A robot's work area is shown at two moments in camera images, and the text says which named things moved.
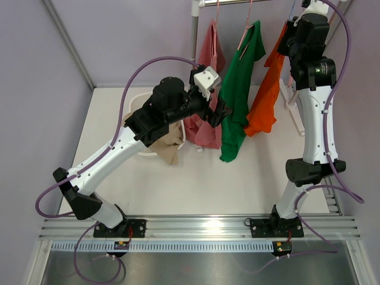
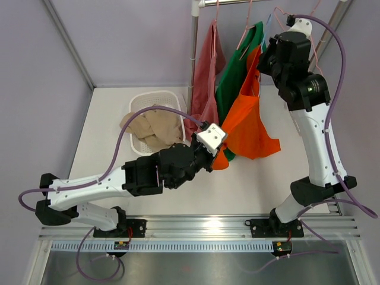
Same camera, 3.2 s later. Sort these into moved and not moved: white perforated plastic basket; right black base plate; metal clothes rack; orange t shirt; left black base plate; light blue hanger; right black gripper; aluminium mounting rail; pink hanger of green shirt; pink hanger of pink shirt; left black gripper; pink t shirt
Moved: orange t shirt; left black gripper; right black gripper; light blue hanger
Not moved: pink t shirt; left black base plate; pink hanger of pink shirt; right black base plate; aluminium mounting rail; metal clothes rack; white perforated plastic basket; pink hanger of green shirt
